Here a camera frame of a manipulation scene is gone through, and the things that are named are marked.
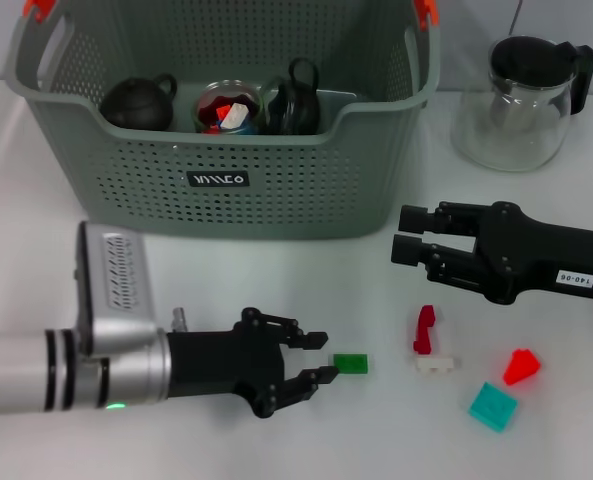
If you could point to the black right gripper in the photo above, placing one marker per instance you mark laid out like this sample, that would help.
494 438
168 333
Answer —
526 255

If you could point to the orange-red slope brick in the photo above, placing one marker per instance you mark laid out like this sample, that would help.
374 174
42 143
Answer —
521 367

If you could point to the dark red curved brick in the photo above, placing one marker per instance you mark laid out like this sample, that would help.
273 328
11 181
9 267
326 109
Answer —
425 327

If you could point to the teal square brick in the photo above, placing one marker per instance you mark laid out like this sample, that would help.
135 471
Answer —
493 407

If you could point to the white two-stud brick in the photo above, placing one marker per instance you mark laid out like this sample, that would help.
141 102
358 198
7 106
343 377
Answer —
235 117

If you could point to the glass pitcher black lid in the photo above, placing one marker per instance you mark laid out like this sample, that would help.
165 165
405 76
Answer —
516 130

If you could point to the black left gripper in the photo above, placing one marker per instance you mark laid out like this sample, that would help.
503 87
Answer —
216 362

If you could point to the glass teacup black sleeve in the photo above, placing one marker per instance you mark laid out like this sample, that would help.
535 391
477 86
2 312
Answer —
226 90
303 107

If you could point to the blue square brick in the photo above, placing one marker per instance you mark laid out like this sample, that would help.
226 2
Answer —
248 127

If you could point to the grey perforated plastic storage bin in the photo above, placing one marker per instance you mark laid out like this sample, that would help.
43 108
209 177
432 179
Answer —
276 200

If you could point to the green two-stud brick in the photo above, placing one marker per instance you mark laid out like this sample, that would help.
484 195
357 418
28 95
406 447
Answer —
352 363

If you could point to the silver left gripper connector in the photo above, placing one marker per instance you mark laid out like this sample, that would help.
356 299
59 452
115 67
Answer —
180 320

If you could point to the white notched brick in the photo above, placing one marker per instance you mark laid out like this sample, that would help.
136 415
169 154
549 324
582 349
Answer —
436 364

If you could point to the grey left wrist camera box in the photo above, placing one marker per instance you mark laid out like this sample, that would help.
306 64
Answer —
116 280

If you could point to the black clay teapot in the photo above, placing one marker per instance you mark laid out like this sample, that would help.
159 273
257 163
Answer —
136 107

